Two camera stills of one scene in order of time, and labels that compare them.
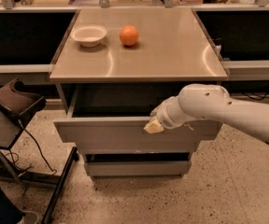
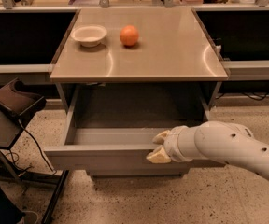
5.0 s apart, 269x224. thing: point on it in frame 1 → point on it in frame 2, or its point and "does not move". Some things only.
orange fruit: x=129 y=35 does not move
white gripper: x=162 y=118 → x=174 y=144
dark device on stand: x=18 y=101 does not move
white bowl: x=89 y=35 does not move
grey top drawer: x=110 y=119 → x=115 y=148
